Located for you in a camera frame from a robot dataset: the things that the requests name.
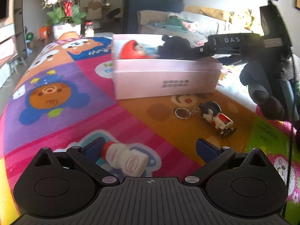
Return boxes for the white milk bottle toy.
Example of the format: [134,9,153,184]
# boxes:
[100,141,149,177]

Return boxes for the black haired doll keychain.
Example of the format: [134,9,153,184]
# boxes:
[174,101,236,138]

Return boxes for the pink cardboard box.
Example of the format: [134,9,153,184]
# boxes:
[111,34,222,100]

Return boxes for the black plush toy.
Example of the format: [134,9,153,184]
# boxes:
[157,35,195,60]

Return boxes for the red hooded figure keychain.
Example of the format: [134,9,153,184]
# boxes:
[119,40,149,59]

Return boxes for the blue white wipes pack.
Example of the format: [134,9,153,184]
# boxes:
[144,46,159,58]

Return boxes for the yellow plush doll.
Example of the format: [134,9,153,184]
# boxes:
[229,9,256,31]

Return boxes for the yellow cushion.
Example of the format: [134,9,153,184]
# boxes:
[184,6,231,21]

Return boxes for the colourful cartoon play mat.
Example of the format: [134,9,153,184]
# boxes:
[1,37,299,224]

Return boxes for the grey covered sofa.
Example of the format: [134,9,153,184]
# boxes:
[137,10,264,47]

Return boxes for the pink plush on sofa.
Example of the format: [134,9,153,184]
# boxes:
[182,21,199,33]

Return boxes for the green clothes on sofa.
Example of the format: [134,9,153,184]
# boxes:
[161,15,189,33]

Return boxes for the small wooden stool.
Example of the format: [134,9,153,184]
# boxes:
[7,54,26,75]

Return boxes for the orange round bowl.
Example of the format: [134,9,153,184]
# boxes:
[58,31,80,41]

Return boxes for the glass jar red lid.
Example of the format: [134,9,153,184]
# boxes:
[85,21,95,37]

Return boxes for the white tv shelf unit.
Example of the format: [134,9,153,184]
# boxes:
[1,23,17,86]

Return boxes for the potted pink orchid plant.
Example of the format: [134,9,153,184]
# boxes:
[42,0,86,40]

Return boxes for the dining chair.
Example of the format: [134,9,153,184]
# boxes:
[85,0,103,29]

